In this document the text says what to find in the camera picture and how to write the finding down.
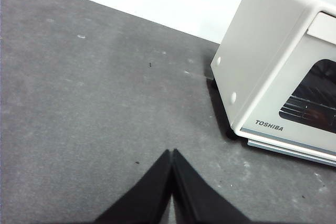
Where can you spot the white Toshiba toaster oven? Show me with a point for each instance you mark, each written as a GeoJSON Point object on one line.
{"type": "Point", "coordinates": [257, 51]}

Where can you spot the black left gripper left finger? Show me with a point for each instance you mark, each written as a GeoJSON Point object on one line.
{"type": "Point", "coordinates": [147, 197]}

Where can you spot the metal oven crumb tray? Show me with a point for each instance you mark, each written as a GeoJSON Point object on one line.
{"type": "Point", "coordinates": [288, 150]}

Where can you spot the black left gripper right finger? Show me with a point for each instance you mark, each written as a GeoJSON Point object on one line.
{"type": "Point", "coordinates": [197, 197]}

